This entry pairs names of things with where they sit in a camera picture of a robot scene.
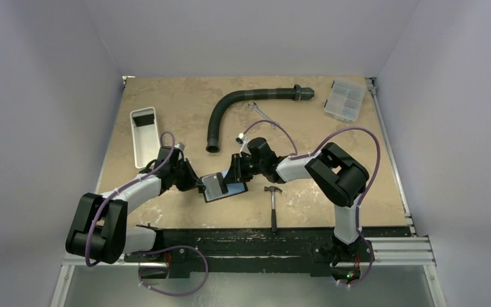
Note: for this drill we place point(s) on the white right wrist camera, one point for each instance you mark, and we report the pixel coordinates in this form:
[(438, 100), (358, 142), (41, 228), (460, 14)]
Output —
[(242, 140)]

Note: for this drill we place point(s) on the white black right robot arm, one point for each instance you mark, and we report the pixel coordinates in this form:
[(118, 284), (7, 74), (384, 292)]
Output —
[(336, 173)]

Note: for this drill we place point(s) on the black card holder wallet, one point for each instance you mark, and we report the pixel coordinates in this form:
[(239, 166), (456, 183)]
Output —
[(233, 189)]

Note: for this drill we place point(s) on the white plastic tray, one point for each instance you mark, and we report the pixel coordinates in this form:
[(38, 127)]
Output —
[(146, 139)]

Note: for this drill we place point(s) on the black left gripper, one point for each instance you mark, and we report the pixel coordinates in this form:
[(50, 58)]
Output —
[(192, 181)]

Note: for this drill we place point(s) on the black handled hammer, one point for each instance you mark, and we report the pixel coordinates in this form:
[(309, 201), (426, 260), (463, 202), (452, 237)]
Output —
[(273, 190)]

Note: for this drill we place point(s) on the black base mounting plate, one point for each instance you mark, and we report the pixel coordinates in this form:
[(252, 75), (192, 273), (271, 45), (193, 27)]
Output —
[(252, 250)]

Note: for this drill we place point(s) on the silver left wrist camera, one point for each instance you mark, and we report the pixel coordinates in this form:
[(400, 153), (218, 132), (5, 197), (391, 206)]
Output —
[(180, 146)]

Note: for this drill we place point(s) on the clear plastic organizer box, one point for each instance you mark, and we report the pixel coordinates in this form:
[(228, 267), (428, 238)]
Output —
[(345, 100)]

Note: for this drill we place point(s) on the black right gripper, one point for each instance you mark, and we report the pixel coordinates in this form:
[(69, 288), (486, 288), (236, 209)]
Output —
[(236, 168)]

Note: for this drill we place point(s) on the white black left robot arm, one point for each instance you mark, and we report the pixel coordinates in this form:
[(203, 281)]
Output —
[(99, 231)]

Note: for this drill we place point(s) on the silver wrench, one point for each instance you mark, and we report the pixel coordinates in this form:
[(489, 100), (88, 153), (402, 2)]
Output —
[(254, 106)]

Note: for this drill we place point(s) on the stack of credit cards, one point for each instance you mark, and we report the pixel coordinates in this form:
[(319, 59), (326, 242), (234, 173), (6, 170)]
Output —
[(143, 120)]

